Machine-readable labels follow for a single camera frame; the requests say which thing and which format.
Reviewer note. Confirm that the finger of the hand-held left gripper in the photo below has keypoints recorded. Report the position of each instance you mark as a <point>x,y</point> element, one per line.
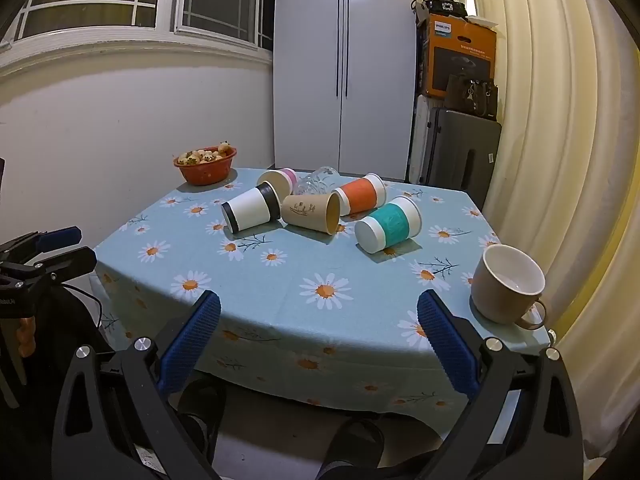
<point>70,262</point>
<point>60,238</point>

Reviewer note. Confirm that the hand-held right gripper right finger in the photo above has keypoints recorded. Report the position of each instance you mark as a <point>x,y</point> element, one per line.
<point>447,342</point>

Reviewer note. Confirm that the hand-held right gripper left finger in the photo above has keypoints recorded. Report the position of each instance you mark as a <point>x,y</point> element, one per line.
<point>192,340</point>

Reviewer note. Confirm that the teal sleeve paper cup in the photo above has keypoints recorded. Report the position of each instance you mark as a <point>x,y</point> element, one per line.
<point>392,222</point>

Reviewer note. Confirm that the white and black paper cup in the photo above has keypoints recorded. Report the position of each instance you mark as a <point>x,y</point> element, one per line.
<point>250,207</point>

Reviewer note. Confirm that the orange sleeve paper cup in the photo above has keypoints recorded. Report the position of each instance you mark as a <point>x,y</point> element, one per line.
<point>360,195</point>

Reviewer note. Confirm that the brown kraft paper cup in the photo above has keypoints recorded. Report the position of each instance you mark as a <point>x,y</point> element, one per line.
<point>305,210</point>

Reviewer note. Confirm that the pink paper cup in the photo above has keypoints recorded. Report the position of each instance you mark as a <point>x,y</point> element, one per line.
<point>277,180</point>

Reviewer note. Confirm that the clear glass cup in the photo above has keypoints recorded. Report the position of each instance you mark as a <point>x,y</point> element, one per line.
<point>315,182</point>

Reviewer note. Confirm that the beige ceramic mug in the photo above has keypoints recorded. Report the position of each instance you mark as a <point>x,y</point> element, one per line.
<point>495,295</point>

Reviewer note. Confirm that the black slipper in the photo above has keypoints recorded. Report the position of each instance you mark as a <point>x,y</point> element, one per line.
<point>200,410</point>
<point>357,442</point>

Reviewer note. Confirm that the blue daisy print tablecloth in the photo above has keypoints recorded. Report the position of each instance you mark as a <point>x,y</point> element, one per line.
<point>300,260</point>

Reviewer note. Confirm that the red plastic bowl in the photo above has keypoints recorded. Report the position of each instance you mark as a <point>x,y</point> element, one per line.
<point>205,172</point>

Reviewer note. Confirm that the pile of small round snacks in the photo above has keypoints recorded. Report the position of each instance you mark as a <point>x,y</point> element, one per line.
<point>205,156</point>

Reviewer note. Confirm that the grey suitcase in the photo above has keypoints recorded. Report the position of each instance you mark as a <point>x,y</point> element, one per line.
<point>460,145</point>

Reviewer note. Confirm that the white folded board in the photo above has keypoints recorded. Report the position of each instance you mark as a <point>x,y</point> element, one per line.
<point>419,135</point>

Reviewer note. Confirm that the cream curtain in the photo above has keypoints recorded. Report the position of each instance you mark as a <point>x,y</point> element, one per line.
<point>565,135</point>

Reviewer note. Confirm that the dark brown handbag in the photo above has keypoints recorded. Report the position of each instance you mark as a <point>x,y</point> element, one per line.
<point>472,97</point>

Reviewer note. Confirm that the white framed window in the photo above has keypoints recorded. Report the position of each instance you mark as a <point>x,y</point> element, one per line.
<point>140,5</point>

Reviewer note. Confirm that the white wardrobe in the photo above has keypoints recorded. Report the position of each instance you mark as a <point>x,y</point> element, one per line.
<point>345,70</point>

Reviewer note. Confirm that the orange cardboard box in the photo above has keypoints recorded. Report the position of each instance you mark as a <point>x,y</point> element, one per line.
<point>452,50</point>

